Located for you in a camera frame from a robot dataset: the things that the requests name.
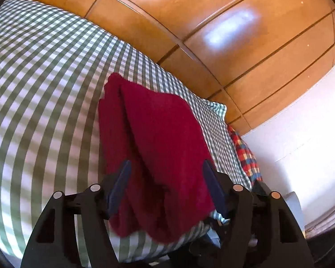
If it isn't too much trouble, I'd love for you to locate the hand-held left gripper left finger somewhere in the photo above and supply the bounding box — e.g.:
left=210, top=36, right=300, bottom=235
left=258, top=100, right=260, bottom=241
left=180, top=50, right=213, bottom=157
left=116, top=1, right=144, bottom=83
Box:
left=21, top=160, right=132, bottom=268

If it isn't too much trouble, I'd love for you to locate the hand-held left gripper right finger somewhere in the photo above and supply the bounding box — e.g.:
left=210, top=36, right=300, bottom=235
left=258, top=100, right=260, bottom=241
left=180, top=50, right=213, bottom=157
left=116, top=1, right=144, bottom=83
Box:
left=203, top=160, right=315, bottom=268

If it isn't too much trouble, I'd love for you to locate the red towel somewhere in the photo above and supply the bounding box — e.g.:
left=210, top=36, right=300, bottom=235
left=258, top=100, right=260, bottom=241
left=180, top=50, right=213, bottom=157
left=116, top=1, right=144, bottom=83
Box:
left=98, top=73, right=217, bottom=243

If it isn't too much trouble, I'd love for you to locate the red plaid cloth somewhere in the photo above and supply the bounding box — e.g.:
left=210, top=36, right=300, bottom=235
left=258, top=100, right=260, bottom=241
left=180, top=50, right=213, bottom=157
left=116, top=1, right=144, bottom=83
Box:
left=227, top=125, right=263, bottom=186

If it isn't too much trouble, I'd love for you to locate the green checked pillow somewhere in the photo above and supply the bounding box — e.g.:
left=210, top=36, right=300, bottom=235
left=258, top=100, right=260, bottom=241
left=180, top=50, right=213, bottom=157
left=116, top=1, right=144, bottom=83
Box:
left=201, top=99, right=227, bottom=125

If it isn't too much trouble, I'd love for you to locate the grey box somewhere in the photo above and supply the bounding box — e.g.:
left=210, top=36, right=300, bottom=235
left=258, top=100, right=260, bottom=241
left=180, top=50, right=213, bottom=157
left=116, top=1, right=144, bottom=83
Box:
left=283, top=191, right=305, bottom=231

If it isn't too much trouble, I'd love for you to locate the green checked bed cover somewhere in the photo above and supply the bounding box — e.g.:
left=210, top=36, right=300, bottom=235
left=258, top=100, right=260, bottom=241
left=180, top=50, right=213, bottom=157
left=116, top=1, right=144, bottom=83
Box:
left=0, top=0, right=253, bottom=268

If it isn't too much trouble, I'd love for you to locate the striped rug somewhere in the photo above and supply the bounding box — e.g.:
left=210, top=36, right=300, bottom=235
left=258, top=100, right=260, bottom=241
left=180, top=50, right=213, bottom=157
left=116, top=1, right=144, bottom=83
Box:
left=304, top=199, right=335, bottom=236

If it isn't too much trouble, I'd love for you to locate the wooden headboard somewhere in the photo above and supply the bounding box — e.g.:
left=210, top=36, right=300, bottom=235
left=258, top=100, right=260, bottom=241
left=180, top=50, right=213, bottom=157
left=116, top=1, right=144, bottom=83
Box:
left=6, top=0, right=335, bottom=136

